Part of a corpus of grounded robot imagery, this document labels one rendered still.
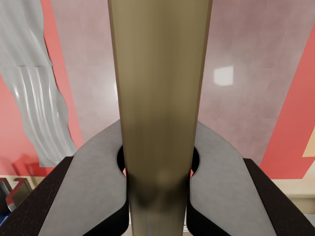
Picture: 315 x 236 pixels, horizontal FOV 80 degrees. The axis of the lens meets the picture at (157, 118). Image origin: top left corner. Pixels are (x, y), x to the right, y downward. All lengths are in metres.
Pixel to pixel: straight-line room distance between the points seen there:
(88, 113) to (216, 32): 0.20
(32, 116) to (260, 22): 0.33
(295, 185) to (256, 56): 0.27
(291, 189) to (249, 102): 0.22
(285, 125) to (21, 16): 0.38
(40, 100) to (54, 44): 0.08
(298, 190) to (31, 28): 0.50
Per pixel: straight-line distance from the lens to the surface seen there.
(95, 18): 0.26
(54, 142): 0.34
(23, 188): 0.40
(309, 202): 0.49
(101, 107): 0.29
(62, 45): 0.28
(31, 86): 0.31
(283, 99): 0.32
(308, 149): 0.40
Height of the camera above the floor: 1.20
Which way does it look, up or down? 60 degrees down
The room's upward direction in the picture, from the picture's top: 179 degrees counter-clockwise
